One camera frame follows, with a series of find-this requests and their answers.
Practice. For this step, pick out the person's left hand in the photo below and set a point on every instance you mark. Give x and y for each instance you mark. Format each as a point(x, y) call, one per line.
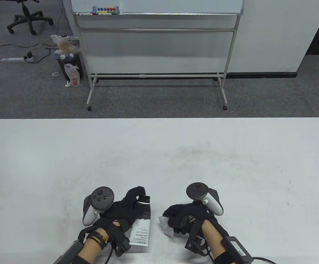
point(118, 211)

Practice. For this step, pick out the person's right hand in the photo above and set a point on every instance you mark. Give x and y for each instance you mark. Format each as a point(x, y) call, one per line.
point(184, 214)

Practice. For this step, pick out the white cotton pad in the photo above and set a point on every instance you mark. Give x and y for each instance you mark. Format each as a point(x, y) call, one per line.
point(165, 227)

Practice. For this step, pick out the white black cleansing milk tube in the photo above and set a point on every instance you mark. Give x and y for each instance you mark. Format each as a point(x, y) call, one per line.
point(141, 233)

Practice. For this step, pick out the person's right forearm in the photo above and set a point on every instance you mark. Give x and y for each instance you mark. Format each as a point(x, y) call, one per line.
point(213, 239)

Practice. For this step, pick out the person's left forearm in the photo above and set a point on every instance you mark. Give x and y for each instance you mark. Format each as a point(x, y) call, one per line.
point(90, 250)

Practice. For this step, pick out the black right forearm sensor box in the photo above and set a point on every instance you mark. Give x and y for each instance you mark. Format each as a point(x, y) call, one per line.
point(236, 247)

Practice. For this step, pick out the black left forearm sensor box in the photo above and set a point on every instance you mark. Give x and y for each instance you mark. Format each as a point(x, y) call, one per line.
point(68, 253)

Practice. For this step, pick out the grey white left hand controller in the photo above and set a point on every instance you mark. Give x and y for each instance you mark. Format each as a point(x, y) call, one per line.
point(101, 196)

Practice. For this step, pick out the grey white hand controller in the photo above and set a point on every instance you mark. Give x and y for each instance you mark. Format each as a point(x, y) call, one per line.
point(101, 196)
point(198, 191)

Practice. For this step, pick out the grey white right hand controller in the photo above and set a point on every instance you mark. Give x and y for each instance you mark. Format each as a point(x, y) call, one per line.
point(198, 191)

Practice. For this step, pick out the clear plastic bag red contents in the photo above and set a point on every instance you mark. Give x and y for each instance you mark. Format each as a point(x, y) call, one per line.
point(72, 75)

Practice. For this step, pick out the small paper scrap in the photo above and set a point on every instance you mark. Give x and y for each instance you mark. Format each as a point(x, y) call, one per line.
point(55, 74)

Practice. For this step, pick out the black trash bin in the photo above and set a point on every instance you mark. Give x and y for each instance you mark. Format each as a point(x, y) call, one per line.
point(60, 68)

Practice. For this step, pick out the beige plastic bag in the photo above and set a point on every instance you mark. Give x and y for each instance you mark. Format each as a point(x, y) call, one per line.
point(65, 44)

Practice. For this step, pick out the black white plug adapter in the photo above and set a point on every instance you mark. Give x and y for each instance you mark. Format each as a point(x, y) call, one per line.
point(29, 55)

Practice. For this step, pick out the white power strip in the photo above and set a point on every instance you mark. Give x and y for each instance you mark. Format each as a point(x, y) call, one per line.
point(12, 58)

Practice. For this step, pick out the pack of coloured magnets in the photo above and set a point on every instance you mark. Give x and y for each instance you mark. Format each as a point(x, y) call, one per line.
point(105, 9)

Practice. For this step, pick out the whiteboard on metal stand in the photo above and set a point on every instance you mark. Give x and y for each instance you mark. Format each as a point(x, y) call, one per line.
point(176, 5)

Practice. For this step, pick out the black office chair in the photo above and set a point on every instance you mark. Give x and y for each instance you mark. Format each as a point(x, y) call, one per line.
point(27, 17)

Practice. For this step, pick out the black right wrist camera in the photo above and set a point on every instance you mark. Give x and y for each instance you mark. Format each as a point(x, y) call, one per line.
point(193, 243)

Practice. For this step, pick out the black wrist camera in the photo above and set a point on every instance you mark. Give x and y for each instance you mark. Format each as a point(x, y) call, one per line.
point(122, 244)
point(193, 243)

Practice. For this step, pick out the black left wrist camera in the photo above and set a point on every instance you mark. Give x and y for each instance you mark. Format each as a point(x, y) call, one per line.
point(122, 244)

